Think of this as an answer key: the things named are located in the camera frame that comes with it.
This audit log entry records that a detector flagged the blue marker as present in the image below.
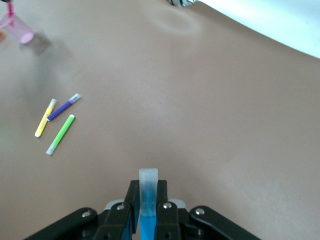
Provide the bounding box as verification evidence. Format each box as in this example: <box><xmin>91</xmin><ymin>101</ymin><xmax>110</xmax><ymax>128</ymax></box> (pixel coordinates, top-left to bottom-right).
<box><xmin>138</xmin><ymin>167</ymin><xmax>160</xmax><ymax>240</ymax></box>

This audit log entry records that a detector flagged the yellow marker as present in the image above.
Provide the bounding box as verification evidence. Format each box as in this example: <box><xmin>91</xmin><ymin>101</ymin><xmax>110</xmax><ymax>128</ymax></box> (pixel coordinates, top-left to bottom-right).
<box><xmin>34</xmin><ymin>98</ymin><xmax>58</xmax><ymax>138</ymax></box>

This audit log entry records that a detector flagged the pink marker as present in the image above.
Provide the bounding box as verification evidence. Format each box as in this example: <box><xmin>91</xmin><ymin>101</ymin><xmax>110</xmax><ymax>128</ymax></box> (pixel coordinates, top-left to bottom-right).
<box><xmin>6</xmin><ymin>1</ymin><xmax>16</xmax><ymax>27</ymax></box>

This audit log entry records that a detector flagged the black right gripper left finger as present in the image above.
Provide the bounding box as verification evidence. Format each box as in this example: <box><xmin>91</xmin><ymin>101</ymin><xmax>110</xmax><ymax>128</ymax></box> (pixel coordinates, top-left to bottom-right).
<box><xmin>23</xmin><ymin>179</ymin><xmax>141</xmax><ymax>240</ymax></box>

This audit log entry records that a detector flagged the purple marker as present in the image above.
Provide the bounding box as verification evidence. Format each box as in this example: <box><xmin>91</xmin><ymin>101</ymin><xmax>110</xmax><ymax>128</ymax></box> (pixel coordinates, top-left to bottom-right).
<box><xmin>46</xmin><ymin>93</ymin><xmax>82</xmax><ymax>122</ymax></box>

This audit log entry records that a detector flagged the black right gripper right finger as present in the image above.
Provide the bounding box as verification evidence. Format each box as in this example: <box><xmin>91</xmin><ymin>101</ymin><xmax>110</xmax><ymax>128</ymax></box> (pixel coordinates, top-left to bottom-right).
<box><xmin>156</xmin><ymin>179</ymin><xmax>262</xmax><ymax>240</ymax></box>

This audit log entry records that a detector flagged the pink mesh cup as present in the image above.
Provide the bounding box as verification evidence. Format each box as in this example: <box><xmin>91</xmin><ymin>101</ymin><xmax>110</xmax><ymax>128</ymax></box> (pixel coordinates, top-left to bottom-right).
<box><xmin>0</xmin><ymin>11</ymin><xmax>36</xmax><ymax>45</ymax></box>

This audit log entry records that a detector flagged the green marker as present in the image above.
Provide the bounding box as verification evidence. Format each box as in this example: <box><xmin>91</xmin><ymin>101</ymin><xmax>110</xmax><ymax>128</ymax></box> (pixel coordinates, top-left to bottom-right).
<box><xmin>45</xmin><ymin>114</ymin><xmax>76</xmax><ymax>155</ymax></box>

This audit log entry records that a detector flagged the brown table cover mat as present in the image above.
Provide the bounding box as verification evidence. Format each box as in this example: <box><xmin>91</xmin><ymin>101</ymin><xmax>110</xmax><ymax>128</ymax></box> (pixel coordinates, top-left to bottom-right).
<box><xmin>0</xmin><ymin>0</ymin><xmax>320</xmax><ymax>240</ymax></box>

